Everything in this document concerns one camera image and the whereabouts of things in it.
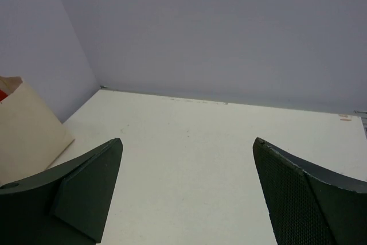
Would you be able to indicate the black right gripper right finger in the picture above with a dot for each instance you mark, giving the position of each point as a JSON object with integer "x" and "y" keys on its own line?
{"x": 309, "y": 204}

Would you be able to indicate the orange chips bag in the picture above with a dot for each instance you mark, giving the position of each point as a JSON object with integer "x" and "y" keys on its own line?
{"x": 3, "y": 95}

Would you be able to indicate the cream paper bag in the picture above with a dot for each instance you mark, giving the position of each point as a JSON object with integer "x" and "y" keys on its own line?
{"x": 32, "y": 137}

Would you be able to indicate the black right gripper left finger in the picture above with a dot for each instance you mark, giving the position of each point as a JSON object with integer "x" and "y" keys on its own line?
{"x": 66, "y": 204}

